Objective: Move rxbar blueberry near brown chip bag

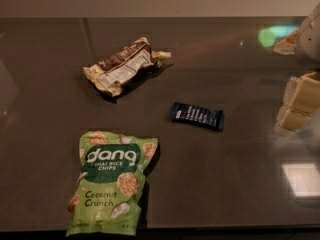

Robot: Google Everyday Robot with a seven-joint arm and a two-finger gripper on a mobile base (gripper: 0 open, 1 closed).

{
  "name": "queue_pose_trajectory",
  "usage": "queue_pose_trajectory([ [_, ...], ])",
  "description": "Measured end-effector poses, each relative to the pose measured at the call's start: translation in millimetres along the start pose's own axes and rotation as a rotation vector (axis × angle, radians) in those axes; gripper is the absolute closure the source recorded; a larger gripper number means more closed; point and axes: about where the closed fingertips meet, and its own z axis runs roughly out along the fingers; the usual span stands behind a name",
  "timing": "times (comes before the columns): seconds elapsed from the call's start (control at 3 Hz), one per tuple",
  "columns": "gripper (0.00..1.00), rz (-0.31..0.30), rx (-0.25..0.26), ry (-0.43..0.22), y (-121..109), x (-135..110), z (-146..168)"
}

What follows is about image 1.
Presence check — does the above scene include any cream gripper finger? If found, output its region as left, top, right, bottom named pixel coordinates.
left=274, top=106, right=310, bottom=136
left=283, top=71, right=320, bottom=115

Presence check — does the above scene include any dark blue rxbar wrapper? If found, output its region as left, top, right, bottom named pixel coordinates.
left=171, top=102, right=224, bottom=132

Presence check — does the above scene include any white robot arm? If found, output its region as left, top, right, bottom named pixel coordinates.
left=274, top=4, right=320, bottom=136

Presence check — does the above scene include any brown crumpled chip bag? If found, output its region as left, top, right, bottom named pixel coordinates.
left=82, top=37, right=171, bottom=97

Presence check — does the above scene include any green dang rice chips bag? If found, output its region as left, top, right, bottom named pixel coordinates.
left=66, top=131, right=158, bottom=236

